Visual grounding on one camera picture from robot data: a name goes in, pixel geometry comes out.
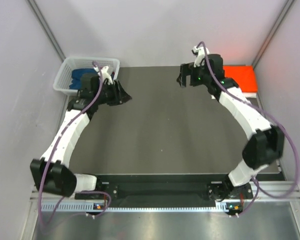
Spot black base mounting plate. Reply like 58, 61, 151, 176
73, 181, 256, 208

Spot white plastic basket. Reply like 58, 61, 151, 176
53, 56, 120, 96

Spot blue t-shirt in basket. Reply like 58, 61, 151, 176
69, 68, 96, 90

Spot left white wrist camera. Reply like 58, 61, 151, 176
99, 66, 114, 85

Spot aluminium frame rail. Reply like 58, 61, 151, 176
30, 181, 300, 202

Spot grey slotted cable duct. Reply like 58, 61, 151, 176
41, 202, 242, 213

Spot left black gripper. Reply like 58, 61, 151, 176
93, 79, 132, 106

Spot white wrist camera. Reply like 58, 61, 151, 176
99, 66, 114, 85
191, 46, 210, 68

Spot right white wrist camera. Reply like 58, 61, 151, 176
191, 46, 210, 68

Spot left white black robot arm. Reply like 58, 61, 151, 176
30, 73, 132, 199

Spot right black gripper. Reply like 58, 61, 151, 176
177, 61, 212, 88

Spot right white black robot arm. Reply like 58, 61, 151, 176
176, 54, 285, 198

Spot orange t-shirt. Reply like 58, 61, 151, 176
223, 65, 258, 94

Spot white folded t-shirt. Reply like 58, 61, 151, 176
243, 92, 257, 99

